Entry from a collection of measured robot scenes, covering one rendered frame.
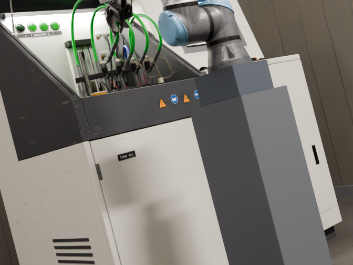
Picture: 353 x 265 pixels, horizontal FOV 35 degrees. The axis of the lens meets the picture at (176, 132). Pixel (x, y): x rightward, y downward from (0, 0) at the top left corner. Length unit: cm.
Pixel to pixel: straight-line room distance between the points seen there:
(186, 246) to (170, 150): 39
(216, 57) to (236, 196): 46
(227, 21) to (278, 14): 237
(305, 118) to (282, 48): 135
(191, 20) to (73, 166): 74
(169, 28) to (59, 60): 103
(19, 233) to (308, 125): 153
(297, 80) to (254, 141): 127
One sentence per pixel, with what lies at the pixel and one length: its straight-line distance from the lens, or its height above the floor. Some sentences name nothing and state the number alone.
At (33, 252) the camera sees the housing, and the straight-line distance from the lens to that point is 267.
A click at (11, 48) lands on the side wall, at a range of 243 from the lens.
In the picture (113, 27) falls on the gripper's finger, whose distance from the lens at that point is 234.
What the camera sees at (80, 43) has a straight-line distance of 275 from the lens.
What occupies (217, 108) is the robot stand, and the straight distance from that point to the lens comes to 179.
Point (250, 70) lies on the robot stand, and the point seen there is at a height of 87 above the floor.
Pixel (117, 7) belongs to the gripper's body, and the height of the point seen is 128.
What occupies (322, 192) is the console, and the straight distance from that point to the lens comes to 297.
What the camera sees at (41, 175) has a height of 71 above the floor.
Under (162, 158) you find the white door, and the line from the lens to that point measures 224.
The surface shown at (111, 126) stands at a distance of 213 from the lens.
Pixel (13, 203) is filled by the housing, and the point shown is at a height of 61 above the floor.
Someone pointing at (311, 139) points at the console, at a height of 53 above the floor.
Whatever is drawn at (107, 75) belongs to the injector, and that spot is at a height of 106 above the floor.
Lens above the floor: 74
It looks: level
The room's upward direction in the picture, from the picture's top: 14 degrees counter-clockwise
